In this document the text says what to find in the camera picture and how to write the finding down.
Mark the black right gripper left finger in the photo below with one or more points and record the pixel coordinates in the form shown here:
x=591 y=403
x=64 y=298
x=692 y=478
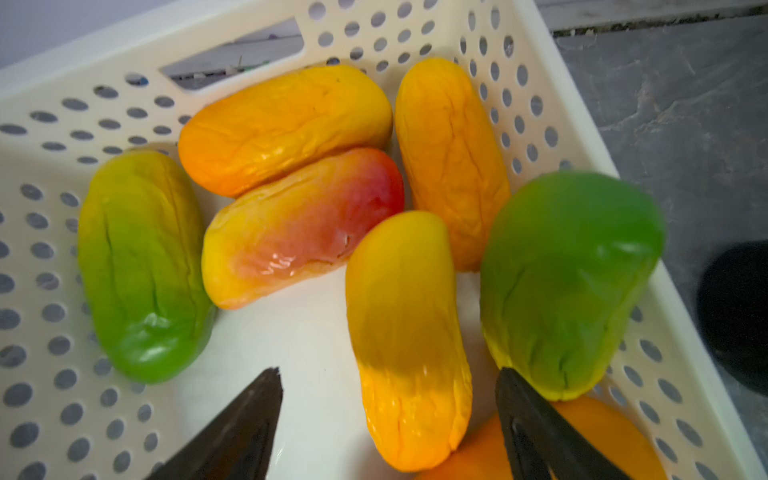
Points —
x=236 y=444

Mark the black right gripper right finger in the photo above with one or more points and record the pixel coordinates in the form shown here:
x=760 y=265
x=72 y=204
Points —
x=539 y=442

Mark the red yellow mango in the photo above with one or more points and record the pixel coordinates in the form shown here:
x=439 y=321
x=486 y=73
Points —
x=299 y=227

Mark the orange mango basket bottom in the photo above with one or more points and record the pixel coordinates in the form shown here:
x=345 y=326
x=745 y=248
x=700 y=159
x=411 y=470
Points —
x=482 y=455

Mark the green yellow mango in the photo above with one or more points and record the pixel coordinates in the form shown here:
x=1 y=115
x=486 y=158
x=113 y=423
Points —
x=140 y=242

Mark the orange yellow mango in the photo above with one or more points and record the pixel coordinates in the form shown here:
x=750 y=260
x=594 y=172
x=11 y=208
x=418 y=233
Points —
x=275 y=127

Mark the cream perforated plastic basket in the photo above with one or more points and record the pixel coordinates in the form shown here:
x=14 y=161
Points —
x=66 y=412

